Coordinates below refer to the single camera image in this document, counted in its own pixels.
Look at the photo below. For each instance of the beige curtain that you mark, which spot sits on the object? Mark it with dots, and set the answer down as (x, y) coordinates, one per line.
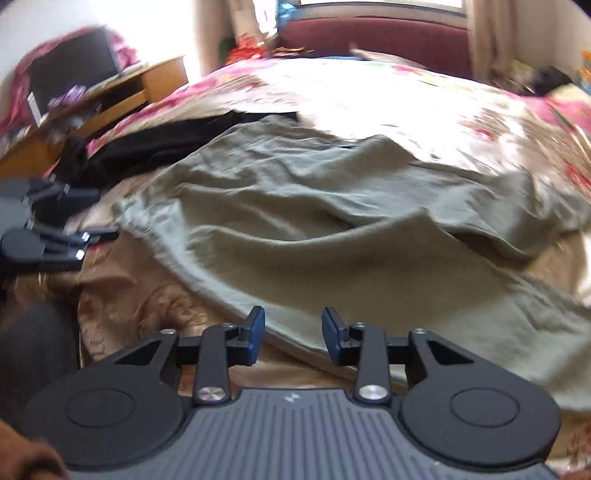
(489, 37)
(244, 18)

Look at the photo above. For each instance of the black flat-screen television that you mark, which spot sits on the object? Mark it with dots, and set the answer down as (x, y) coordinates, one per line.
(74, 69)

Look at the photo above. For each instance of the blue plastic bag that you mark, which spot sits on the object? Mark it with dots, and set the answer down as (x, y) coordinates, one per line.
(287, 9)

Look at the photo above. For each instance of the green pants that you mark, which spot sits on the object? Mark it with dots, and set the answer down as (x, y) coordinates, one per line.
(300, 207)

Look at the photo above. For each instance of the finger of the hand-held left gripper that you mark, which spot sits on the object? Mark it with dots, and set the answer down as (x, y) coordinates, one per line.
(55, 196)
(51, 244)

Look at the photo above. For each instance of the window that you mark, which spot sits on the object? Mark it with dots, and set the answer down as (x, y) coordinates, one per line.
(378, 4)

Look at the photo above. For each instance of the floral satin bedspread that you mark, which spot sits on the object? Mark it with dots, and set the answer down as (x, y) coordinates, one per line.
(415, 101)

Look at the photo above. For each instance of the maroon sofa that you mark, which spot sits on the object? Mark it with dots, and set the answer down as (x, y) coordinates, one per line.
(392, 37)

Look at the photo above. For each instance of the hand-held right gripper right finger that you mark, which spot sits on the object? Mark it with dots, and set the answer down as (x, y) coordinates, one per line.
(330, 337)

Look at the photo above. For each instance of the grey pillow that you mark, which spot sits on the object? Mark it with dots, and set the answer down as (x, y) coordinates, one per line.
(378, 56)

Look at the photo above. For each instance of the black clothes pile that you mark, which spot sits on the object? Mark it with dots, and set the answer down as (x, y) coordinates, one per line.
(554, 78)

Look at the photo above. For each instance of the purple cloth bundle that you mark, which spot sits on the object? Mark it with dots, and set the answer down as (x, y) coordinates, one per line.
(69, 97)

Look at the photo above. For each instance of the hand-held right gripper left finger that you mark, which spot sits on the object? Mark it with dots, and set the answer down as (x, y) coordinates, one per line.
(255, 334)

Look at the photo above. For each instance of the black pants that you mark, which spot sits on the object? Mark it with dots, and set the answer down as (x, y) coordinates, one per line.
(161, 143)

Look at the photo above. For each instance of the wooden television cabinet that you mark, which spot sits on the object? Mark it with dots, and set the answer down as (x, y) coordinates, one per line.
(152, 83)

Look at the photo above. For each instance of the black monitor with pink cover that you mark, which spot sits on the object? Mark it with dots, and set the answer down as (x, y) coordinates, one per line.
(124, 50)

